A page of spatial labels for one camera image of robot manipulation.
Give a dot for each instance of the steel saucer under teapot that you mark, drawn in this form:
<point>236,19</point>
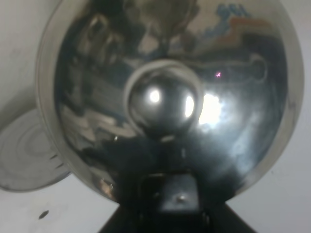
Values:
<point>27,160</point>

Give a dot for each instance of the stainless steel teapot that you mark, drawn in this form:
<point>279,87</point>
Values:
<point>170,107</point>

